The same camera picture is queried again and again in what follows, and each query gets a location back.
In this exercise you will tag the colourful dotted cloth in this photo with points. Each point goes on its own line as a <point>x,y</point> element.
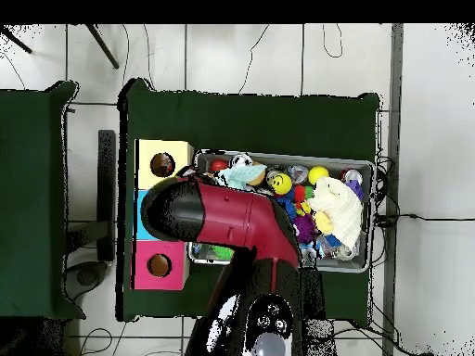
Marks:
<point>162,165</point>

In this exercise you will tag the cream muslin cloth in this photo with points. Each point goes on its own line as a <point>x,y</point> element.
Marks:
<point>341,211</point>

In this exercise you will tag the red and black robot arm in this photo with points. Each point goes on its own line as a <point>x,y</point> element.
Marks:
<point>230,218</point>

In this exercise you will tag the wooden box with three holes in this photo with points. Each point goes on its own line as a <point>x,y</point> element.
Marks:
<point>178,155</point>

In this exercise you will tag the red ball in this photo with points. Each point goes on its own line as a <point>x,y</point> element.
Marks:
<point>219,165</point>

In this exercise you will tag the light blue muslin cloth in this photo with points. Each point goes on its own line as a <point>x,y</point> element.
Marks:
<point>241,174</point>

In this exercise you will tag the green spiky rubber ball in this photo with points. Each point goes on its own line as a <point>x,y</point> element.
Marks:
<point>219,252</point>

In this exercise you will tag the dark green table cloth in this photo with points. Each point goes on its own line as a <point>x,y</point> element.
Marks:
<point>29,185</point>
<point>259,122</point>

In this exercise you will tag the yellow smiley face ball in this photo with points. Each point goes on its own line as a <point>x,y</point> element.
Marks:
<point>281,183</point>

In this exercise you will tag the blue spiky rubber ball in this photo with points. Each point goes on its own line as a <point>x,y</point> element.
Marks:
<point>287,207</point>

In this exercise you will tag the purple monster toy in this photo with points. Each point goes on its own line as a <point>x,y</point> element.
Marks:
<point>305,228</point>

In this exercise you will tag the plain yellow ball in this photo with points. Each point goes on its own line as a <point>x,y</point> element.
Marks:
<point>318,174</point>

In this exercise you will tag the black tripod leg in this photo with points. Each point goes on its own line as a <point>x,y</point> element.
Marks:
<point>16,40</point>
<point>102,46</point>

